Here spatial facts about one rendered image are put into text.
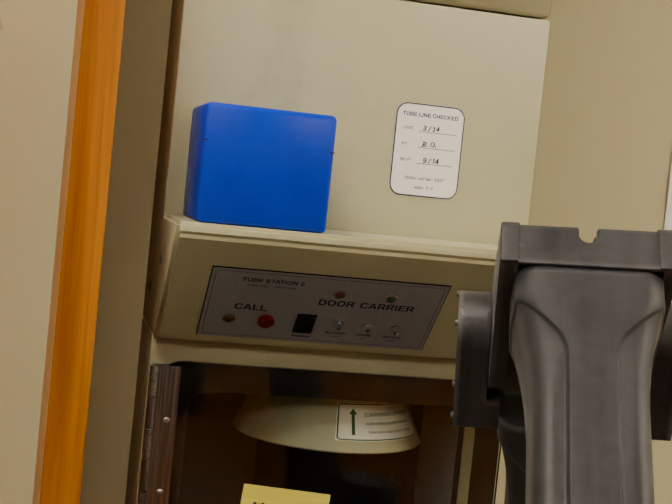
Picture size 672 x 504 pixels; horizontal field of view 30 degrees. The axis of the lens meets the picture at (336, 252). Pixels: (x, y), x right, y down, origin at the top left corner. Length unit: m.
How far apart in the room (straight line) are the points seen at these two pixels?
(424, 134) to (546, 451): 0.62
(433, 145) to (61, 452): 0.40
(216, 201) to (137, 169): 0.54
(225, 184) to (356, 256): 0.11
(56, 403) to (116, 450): 0.55
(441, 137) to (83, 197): 0.32
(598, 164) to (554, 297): 1.09
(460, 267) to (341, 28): 0.23
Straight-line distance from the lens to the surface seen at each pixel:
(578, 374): 0.51
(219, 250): 0.94
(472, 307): 0.62
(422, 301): 1.01
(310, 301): 1.00
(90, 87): 0.95
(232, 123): 0.94
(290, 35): 1.06
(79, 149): 0.95
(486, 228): 1.11
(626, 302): 0.53
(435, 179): 1.09
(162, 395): 1.05
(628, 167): 1.64
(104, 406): 1.50
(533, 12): 1.13
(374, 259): 0.96
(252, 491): 1.08
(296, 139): 0.95
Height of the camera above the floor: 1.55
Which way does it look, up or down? 3 degrees down
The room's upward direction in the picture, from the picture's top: 6 degrees clockwise
